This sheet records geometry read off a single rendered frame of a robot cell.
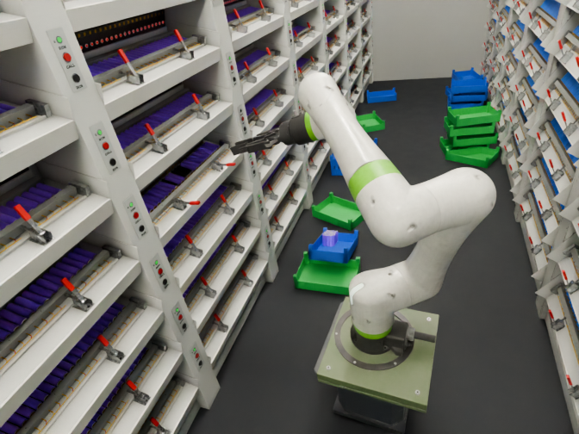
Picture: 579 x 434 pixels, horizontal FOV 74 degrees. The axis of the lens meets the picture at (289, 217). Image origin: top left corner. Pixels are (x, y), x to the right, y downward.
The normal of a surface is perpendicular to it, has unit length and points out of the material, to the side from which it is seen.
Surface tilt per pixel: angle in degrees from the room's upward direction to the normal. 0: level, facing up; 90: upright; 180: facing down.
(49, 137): 105
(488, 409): 0
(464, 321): 0
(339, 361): 3
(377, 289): 16
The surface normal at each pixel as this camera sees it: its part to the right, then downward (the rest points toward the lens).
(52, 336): 0.11, -0.77
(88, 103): 0.94, 0.07
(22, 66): -0.32, 0.56
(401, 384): -0.16, -0.80
